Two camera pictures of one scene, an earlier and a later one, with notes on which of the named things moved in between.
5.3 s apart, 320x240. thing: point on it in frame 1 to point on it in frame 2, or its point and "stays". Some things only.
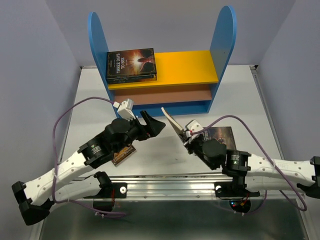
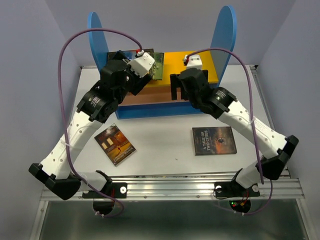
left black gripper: [154, 127] to [139, 82]
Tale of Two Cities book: [222, 134] stays
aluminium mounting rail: [184, 187] stays
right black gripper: [188, 143] to [176, 83]
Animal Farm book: [178, 129] to [156, 70]
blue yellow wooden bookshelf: [186, 81] stays
